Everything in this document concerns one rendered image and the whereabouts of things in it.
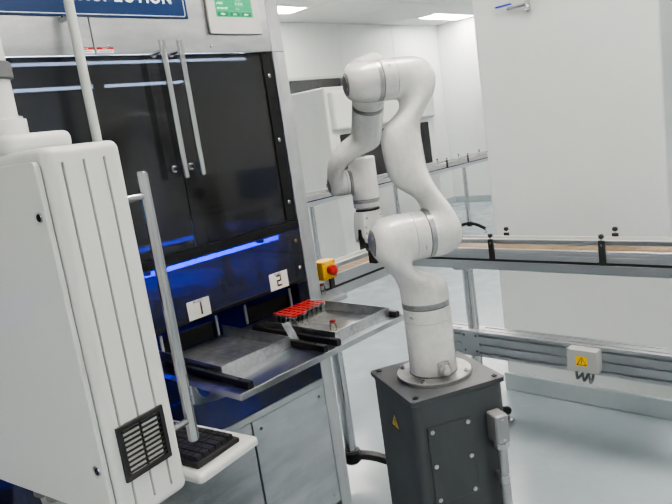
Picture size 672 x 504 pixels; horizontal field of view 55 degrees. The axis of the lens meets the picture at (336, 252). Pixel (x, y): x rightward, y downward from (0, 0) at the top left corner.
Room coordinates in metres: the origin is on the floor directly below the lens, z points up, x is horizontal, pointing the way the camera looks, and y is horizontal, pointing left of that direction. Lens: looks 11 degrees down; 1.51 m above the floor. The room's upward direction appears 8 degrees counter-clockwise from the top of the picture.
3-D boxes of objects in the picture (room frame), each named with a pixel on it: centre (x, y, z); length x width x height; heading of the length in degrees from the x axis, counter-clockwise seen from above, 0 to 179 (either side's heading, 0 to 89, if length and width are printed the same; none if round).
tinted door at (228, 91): (2.18, 0.28, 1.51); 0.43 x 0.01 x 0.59; 135
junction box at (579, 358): (2.38, -0.90, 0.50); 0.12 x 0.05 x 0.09; 45
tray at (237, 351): (1.92, 0.39, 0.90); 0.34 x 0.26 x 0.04; 45
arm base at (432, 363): (1.58, -0.21, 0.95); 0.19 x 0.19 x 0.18
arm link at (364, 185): (2.00, -0.11, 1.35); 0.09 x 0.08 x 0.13; 102
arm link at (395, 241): (1.57, -0.17, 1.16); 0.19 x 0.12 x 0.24; 102
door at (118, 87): (1.86, 0.60, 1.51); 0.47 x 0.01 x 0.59; 135
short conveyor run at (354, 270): (2.73, -0.04, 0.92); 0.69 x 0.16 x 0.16; 135
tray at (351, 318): (2.08, 0.07, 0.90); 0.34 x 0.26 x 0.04; 45
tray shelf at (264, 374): (1.99, 0.22, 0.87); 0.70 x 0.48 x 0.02; 135
